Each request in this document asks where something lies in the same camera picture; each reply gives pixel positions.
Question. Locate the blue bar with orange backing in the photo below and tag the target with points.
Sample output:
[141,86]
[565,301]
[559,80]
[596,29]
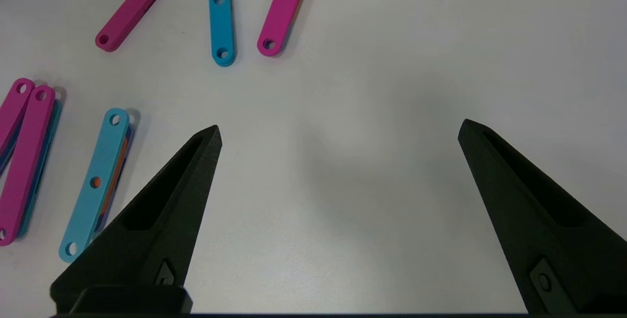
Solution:
[105,151]

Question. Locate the long pink bar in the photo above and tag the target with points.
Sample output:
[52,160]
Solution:
[14,112]
[27,161]

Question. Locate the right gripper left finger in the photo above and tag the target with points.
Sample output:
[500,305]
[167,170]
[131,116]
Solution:
[161,210]

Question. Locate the blue three-hole bar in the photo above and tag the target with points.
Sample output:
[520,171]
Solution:
[220,24]

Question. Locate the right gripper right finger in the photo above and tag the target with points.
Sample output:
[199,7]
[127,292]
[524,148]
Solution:
[548,220]

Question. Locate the short pink bar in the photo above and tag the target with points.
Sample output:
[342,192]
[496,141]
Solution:
[132,9]
[286,4]

